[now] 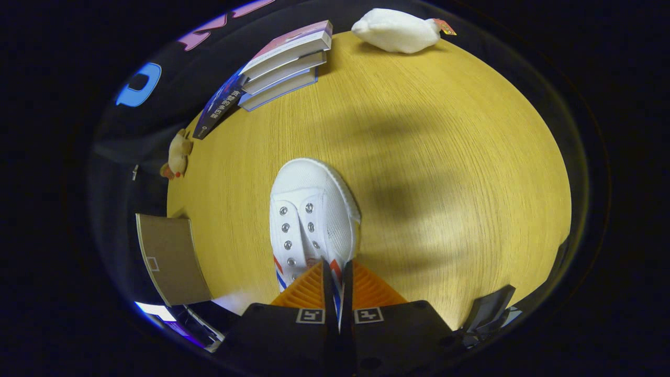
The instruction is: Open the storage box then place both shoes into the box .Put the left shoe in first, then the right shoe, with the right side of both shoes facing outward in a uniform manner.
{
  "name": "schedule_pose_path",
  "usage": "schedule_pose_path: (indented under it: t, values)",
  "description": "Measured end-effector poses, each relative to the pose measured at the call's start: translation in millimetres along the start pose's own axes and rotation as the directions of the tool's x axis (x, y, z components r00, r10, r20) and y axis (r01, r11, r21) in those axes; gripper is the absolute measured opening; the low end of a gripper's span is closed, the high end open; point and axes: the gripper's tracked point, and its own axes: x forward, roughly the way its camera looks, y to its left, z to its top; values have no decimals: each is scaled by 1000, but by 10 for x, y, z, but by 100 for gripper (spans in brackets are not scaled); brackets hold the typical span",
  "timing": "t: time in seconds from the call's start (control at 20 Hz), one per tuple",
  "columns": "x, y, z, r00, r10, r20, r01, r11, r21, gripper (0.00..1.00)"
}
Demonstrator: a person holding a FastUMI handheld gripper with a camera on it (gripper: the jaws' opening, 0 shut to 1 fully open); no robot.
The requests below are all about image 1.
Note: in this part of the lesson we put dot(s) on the white canvas shoe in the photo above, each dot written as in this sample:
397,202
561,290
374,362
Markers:
314,209

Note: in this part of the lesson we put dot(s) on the brown fabric storage box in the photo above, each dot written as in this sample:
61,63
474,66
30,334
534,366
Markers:
170,262

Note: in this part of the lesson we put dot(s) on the black backdrop cloth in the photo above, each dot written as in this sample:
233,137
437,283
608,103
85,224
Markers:
157,133

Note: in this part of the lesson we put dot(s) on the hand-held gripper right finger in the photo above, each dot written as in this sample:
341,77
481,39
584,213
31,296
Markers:
348,288

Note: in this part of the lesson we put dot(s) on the blue edged white book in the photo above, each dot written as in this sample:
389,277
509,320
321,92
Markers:
277,91

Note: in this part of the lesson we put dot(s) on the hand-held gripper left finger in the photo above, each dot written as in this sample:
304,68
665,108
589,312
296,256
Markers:
328,288

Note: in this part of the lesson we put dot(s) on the lit computer screen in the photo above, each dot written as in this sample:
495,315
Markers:
162,314

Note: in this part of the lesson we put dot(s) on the dark blue book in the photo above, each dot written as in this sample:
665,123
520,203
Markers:
220,107

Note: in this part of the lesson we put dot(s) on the white plush toy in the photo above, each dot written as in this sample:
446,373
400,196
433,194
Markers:
395,31

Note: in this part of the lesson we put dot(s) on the beige plush dog toy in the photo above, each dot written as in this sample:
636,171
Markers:
179,154

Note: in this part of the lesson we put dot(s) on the black flat panel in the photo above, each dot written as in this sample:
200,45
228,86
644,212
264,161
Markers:
489,309

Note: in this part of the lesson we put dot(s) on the pink cover book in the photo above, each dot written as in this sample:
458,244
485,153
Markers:
293,44

